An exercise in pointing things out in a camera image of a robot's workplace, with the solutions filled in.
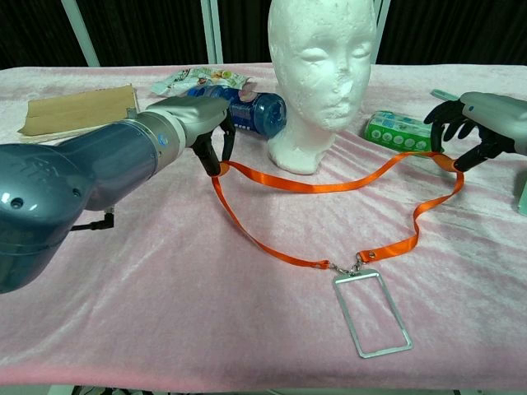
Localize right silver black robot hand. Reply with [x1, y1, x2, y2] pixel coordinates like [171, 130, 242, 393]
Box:
[423, 91, 527, 173]

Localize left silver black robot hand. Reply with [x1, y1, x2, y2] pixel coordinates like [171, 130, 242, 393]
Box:
[146, 96, 236, 178]

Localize orange lanyard strap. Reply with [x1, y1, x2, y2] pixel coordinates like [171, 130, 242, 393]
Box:
[210, 151, 465, 272]

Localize clear badge holder silver frame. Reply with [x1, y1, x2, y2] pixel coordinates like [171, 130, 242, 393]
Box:
[328, 253, 414, 359]

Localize white foam mannequin head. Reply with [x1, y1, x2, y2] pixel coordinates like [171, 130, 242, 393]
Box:
[266, 0, 378, 174]

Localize light green snack bag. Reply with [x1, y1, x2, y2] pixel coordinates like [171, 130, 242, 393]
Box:
[150, 67, 253, 99]

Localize blue plastic drink bottle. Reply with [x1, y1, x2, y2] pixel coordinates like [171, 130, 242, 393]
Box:
[187, 85, 288, 140]

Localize mint green plastic object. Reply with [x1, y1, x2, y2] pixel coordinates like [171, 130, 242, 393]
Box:
[514, 170, 527, 217]

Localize black background curtain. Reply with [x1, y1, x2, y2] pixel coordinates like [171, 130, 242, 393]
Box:
[0, 0, 527, 71]

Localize green tissue pack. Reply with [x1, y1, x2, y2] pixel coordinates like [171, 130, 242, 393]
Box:
[363, 109, 444, 156]

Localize brown paper notebook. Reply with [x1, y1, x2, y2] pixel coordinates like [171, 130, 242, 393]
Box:
[16, 84, 143, 145]

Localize pink velvet table cloth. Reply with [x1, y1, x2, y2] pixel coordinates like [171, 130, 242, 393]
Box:
[0, 62, 527, 392]

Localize upright white frame post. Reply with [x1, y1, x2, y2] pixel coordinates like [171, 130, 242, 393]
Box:
[200, 0, 224, 65]

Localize slanted white frame post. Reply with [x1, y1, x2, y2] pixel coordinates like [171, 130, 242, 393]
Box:
[61, 0, 101, 67]
[370, 0, 392, 65]

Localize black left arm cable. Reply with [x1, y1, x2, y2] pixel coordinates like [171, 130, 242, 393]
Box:
[69, 211, 116, 233]

